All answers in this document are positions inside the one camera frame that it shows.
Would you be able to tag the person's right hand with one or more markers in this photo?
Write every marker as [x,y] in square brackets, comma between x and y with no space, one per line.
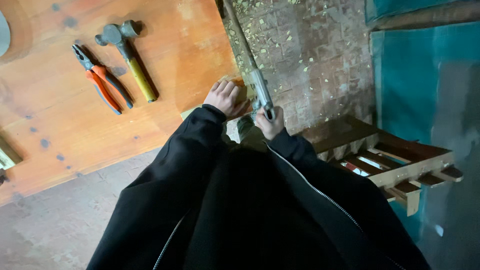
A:
[270,127]

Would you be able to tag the teal painted panel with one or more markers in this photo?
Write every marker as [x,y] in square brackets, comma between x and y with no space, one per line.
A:
[408,78]

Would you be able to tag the person's left hand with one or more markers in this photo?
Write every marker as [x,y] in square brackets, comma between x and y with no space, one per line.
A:
[224,100]

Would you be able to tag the pale wooden strip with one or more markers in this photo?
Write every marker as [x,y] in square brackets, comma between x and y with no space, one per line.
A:
[8,154]

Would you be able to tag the grey metal hand saw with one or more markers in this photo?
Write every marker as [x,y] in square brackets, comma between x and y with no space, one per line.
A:
[261,88]

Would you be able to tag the person's right fingers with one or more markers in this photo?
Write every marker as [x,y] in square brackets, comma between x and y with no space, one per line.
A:
[279,114]

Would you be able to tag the black zip jacket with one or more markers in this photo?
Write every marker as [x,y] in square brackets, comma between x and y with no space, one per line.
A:
[247,210]

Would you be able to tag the pale wooden board piece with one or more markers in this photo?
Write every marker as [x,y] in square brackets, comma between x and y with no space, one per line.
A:
[243,93]

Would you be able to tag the olive green trouser leg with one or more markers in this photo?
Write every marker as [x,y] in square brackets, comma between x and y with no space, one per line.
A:
[247,132]

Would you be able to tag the wooden slatted pallet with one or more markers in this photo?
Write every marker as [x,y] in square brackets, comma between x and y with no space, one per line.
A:
[390,161]

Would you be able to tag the scattered pale wood chips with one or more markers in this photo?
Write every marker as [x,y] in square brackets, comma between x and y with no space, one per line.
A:
[285,41]

